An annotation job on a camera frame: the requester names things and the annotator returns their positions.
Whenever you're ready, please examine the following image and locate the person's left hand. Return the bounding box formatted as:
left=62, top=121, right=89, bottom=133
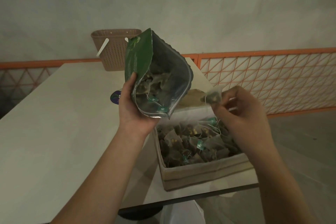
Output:
left=118, top=72, right=161, bottom=138

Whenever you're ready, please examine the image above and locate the person's right hand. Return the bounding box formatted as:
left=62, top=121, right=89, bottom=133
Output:
left=211, top=86, right=276, bottom=161

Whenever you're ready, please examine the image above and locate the pyramid tea bag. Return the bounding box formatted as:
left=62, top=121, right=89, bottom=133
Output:
left=200, top=87, right=224, bottom=105

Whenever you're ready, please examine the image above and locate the green foil pouch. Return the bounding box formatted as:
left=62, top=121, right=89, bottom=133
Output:
left=124, top=28, right=194, bottom=120

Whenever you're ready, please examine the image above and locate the beige paper box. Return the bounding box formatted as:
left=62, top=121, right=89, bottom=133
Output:
left=153, top=89, right=257, bottom=192

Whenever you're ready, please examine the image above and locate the person's left forearm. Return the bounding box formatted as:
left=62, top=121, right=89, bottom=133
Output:
left=51, top=125, right=153, bottom=224

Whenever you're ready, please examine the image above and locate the person's right forearm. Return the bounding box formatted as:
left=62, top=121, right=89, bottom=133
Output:
left=244, top=145, right=320, bottom=224

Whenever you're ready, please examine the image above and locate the round purple sticker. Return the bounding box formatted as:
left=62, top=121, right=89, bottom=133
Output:
left=110, top=90, right=123, bottom=106

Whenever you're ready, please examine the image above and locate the orange mesh fence panel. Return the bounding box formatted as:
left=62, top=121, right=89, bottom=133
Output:
left=0, top=54, right=199, bottom=111
left=197, top=47, right=336, bottom=119

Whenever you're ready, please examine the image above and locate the brown plastic basket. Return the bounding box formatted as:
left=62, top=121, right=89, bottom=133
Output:
left=91, top=29, right=142, bottom=71

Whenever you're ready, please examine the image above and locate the black table base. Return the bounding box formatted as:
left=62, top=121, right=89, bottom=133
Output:
left=118, top=206, right=165, bottom=221

